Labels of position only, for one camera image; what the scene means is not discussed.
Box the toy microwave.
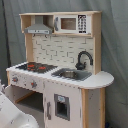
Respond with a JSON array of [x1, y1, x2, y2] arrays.
[[54, 15, 91, 34]]

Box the black stovetop red burners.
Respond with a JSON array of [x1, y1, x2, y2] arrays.
[[18, 62, 55, 73]]

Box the wooden toy kitchen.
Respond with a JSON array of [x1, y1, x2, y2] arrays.
[[6, 11, 114, 128]]

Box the right red oven knob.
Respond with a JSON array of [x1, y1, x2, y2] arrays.
[[31, 81, 37, 88]]

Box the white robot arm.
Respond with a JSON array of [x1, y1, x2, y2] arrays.
[[0, 85, 39, 128]]

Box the red oven knob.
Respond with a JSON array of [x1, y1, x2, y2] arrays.
[[31, 81, 37, 88], [12, 77, 18, 82]]

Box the left red oven knob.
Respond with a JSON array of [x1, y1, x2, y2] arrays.
[[12, 77, 18, 82]]

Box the white dishwasher cabinet door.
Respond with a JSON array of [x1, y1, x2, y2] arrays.
[[44, 82, 82, 128]]

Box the black toy faucet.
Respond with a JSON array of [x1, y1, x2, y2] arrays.
[[75, 51, 93, 70]]

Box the grey toy sink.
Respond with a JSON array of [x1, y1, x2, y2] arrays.
[[52, 68, 92, 81]]

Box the grey range hood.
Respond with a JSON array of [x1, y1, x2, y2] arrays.
[[24, 16, 53, 34]]

